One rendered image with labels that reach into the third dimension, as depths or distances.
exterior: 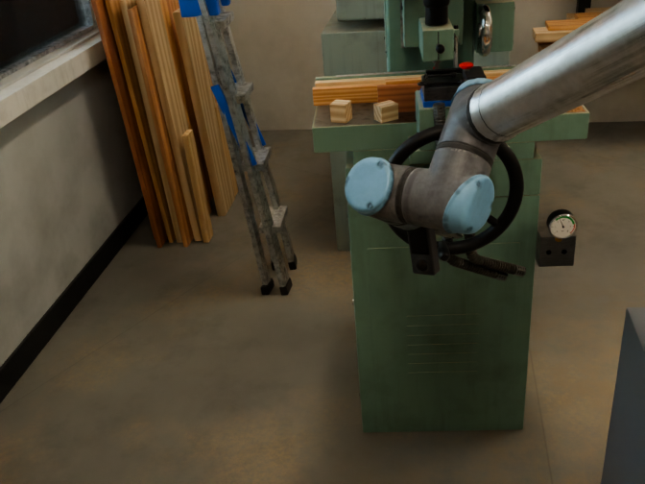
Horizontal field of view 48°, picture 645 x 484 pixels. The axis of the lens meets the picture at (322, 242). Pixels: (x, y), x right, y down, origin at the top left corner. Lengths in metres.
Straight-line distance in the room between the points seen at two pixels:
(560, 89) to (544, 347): 1.57
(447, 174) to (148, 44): 1.97
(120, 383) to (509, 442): 1.20
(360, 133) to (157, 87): 1.45
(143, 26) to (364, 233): 1.46
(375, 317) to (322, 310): 0.76
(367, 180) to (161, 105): 1.91
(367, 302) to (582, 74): 1.06
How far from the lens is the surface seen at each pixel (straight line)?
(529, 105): 0.99
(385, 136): 1.63
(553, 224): 1.70
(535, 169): 1.70
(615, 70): 0.88
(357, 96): 1.76
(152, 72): 2.93
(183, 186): 3.06
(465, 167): 1.09
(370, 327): 1.87
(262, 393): 2.27
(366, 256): 1.76
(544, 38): 3.64
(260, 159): 2.55
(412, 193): 1.10
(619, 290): 2.76
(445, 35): 1.69
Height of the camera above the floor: 1.44
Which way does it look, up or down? 28 degrees down
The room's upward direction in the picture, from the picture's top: 5 degrees counter-clockwise
